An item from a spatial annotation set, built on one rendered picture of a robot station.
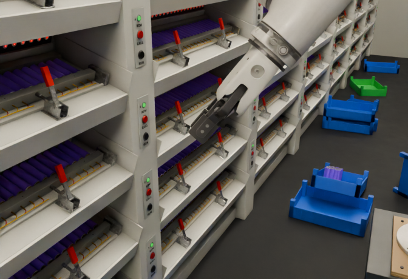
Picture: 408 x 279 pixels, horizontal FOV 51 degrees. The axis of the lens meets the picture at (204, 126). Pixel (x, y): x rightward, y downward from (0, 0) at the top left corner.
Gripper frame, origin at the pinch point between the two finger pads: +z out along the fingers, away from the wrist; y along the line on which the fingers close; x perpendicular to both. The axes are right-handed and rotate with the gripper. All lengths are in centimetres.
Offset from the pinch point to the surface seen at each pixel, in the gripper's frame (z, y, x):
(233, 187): 29, 87, -36
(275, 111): -1, 121, -35
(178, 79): 3.2, 40.1, 7.9
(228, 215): 40, 89, -43
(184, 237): 42, 51, -25
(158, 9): -7.5, 31.0, 21.5
